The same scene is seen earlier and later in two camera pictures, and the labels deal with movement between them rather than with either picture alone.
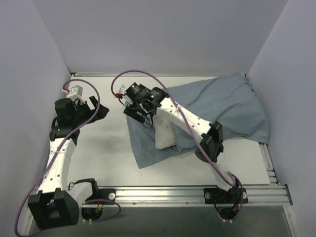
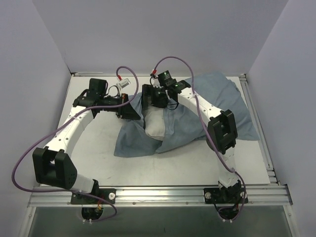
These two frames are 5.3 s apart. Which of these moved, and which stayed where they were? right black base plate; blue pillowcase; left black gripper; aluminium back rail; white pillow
Moved: blue pillowcase; white pillow; left black gripper
Stayed: right black base plate; aluminium back rail
